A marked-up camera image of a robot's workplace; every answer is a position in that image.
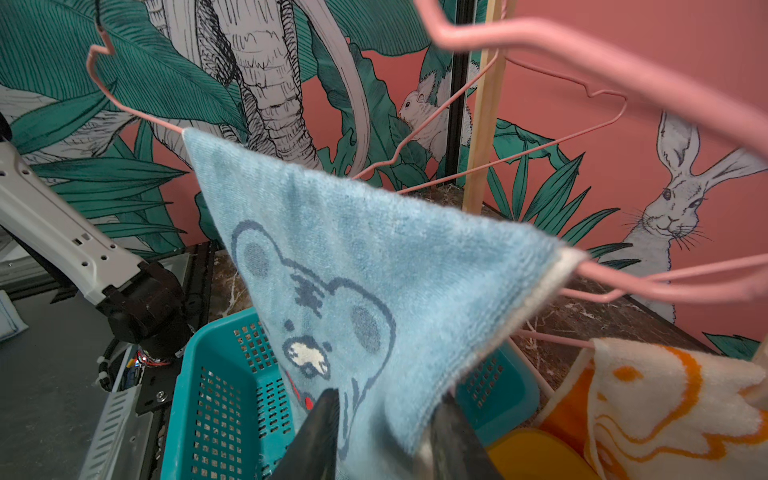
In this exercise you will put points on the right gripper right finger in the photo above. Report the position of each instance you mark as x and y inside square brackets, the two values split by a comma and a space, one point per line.
[457, 453]

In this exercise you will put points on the cream orange towel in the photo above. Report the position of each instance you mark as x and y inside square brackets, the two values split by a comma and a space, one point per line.
[636, 410]

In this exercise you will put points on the wooden clothes rack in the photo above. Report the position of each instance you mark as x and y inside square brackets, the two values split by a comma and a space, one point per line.
[487, 98]

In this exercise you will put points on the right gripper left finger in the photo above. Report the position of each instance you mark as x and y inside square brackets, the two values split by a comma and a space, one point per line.
[312, 454]

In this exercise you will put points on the teal plastic basket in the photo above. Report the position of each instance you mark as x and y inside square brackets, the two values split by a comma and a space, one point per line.
[231, 417]

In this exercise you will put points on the pink wire hanger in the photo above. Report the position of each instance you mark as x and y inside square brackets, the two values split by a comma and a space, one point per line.
[543, 146]

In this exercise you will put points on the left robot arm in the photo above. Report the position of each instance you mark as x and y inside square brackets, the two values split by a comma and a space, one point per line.
[58, 236]

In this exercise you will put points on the white slotted cable duct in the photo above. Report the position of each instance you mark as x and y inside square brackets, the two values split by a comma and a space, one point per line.
[120, 441]

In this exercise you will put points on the dark blue towel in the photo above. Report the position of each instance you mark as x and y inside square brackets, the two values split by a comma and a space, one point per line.
[387, 299]

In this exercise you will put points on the yellow plastic tray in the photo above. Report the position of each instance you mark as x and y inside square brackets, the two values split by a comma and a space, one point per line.
[528, 453]

